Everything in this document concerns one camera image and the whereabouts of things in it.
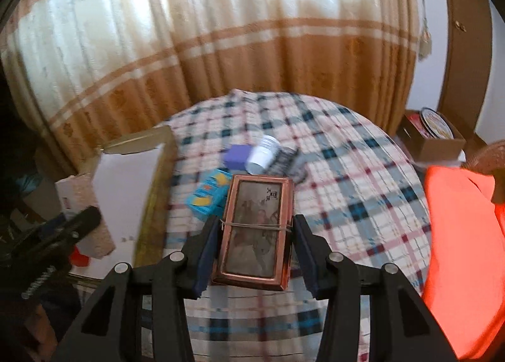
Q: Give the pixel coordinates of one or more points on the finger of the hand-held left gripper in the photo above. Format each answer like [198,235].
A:
[75,226]

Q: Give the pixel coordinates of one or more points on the brown cardboard box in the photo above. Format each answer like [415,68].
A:
[438,149]

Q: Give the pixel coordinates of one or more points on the white pill bottle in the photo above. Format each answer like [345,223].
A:
[262,155]

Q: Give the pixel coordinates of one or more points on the round printed tin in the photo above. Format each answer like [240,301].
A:
[436,123]

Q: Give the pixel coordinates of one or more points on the dark patterned packet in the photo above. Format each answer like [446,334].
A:
[286,163]

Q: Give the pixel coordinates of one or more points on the copper framed picture box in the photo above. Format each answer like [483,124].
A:
[252,228]

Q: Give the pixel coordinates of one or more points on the small purple box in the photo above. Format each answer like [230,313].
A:
[236,156]

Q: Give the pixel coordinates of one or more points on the plaid blanket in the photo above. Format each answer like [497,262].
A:
[347,172]

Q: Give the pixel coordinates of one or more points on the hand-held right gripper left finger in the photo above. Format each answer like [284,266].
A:
[203,267]

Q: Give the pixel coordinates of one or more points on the blue and yellow carton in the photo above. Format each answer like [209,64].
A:
[207,194]

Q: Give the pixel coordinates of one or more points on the brown wooden cabinet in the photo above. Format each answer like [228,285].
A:
[461,50]

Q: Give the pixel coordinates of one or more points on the small red object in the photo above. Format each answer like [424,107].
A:
[79,258]

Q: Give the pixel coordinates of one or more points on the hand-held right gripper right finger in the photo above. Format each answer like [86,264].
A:
[305,263]

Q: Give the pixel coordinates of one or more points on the red box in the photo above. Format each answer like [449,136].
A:
[414,125]

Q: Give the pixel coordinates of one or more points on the gold cardboard storage box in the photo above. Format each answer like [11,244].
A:
[126,188]

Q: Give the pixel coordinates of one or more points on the orange cloth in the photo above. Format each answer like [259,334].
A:
[461,247]

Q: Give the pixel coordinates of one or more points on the cream and tan curtain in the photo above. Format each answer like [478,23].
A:
[197,31]

